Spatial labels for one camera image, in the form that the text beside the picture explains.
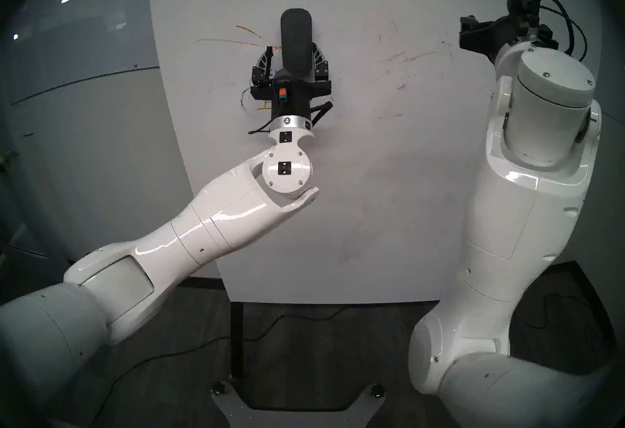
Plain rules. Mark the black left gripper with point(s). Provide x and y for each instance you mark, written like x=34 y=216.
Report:
x=300 y=99

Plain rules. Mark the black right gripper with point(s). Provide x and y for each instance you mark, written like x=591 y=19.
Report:
x=508 y=31

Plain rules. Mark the dark grey whiteboard eraser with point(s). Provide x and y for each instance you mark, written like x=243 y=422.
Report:
x=296 y=41

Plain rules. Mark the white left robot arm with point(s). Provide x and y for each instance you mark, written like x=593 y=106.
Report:
x=171 y=246

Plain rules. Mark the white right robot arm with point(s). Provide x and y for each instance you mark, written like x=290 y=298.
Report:
x=517 y=236

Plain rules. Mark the large white whiteboard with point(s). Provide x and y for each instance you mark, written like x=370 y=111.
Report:
x=390 y=187

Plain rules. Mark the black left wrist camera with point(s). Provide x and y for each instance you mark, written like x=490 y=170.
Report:
x=282 y=87

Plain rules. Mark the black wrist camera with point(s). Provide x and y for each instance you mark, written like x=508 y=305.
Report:
x=282 y=87
x=520 y=4

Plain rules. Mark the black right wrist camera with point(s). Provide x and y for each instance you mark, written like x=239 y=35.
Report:
x=520 y=4

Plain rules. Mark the glass wall board with writing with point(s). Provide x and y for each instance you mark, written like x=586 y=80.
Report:
x=83 y=31

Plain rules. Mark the black whiteboard stand post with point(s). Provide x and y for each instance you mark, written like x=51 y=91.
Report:
x=238 y=344

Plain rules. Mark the black base plate knob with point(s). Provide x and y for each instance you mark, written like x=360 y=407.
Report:
x=376 y=389
x=217 y=388

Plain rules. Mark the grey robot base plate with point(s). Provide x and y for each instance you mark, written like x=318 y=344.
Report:
x=298 y=419

